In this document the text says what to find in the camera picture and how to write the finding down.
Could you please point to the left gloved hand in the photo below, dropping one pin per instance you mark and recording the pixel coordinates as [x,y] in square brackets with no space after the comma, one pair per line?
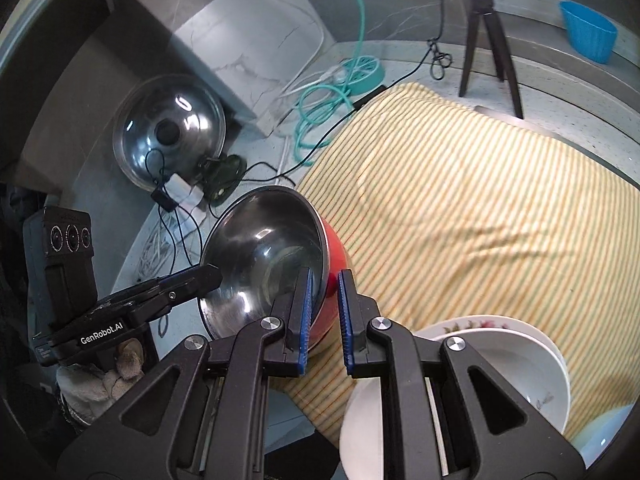
[88,392]

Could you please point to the blue plastic cup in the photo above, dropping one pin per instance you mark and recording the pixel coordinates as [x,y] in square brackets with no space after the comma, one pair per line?
[590,33]

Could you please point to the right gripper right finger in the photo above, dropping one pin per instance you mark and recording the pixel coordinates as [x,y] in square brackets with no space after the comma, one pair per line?
[361,354]

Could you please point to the deep pink floral plate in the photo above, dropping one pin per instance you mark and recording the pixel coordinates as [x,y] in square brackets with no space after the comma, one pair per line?
[500,324]

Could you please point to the red steel-lined bowl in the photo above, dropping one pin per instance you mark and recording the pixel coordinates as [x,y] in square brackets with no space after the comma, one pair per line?
[259,244]

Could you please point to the striped yellow green cloth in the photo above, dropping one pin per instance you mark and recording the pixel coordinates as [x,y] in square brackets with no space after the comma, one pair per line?
[445,212]

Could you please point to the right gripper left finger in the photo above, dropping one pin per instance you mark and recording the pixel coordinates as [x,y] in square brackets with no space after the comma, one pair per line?
[289,355]

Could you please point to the white plate leaf pattern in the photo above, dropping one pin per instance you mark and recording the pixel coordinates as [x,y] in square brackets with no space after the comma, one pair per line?
[361,439]

